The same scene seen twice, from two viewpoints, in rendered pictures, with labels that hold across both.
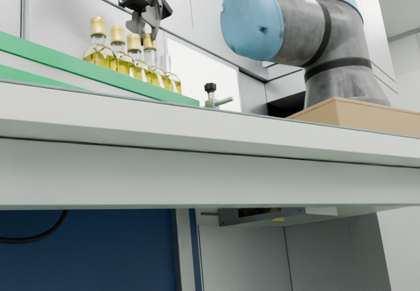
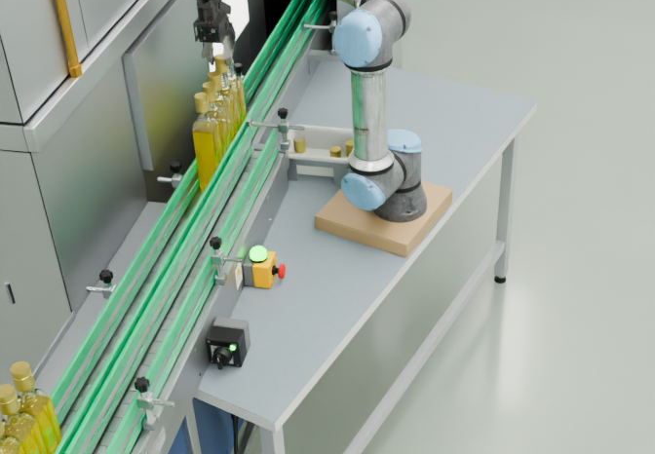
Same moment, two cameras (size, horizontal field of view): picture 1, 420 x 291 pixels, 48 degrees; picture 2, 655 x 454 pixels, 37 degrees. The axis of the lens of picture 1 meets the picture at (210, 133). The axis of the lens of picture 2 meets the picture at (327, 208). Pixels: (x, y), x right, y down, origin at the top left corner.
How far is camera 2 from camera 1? 2.31 m
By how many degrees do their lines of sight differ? 55
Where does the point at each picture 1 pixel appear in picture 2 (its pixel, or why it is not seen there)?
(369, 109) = (419, 233)
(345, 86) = (405, 204)
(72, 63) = (238, 208)
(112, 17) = (172, 23)
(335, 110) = (405, 250)
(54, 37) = (152, 100)
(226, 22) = (347, 189)
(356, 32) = (417, 168)
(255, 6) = (371, 201)
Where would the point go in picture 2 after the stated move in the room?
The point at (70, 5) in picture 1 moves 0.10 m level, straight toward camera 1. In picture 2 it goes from (153, 55) to (174, 68)
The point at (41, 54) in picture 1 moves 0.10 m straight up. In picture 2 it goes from (231, 223) to (227, 190)
